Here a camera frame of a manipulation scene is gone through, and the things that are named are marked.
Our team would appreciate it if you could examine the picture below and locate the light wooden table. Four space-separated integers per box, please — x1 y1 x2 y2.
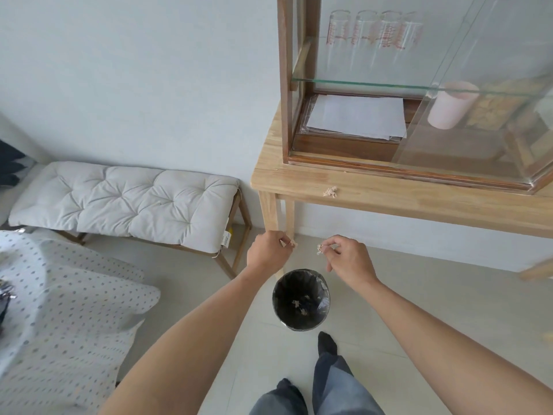
251 101 553 282

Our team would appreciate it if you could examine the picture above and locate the pink cup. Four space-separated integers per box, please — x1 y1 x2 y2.
428 81 480 129

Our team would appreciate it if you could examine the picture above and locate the round bin with black liner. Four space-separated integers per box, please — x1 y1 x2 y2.
272 269 331 332

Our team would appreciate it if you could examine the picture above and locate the glass beaker with red marks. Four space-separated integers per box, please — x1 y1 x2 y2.
327 10 351 79
351 10 377 81
377 10 402 82
399 12 424 82

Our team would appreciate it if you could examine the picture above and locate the person's right hand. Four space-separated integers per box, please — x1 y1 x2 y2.
318 235 381 290

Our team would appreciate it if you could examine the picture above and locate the stack of white paper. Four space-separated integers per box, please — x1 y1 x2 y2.
305 94 408 141

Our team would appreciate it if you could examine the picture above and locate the glass shelf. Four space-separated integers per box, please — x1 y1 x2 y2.
290 77 553 99

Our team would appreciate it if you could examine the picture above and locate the person's leg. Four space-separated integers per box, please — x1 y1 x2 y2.
312 354 386 415
250 378 308 415

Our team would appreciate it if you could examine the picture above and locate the white tufted cushion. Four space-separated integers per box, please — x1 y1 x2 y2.
8 161 241 255

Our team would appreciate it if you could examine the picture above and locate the white dotted cloth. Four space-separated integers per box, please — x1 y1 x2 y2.
0 230 161 415

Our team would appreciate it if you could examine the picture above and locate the dark cloth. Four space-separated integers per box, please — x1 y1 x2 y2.
0 139 27 187

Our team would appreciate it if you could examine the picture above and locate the wood framed glass cabinet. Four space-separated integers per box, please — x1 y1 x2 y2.
277 0 553 194

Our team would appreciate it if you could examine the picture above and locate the person's right leg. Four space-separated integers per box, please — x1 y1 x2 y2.
312 354 386 415

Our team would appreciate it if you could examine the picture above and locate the wooden bench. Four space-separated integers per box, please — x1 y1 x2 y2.
56 190 253 280

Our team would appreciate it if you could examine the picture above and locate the person's right forearm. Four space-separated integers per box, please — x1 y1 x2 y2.
365 276 553 415

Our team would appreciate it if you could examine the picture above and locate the person's left forearm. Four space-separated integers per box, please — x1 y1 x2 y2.
99 269 260 415

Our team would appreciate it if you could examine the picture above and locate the person's left leg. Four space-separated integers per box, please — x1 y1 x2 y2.
250 378 308 415

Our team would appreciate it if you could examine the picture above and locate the person's left hand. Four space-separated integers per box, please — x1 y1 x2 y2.
246 231 300 280

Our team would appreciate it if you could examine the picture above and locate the dark grey sock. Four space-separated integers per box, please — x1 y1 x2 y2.
317 332 338 357

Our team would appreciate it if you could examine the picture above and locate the dark bag with metal clasp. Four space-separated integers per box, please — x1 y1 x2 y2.
0 280 18 327

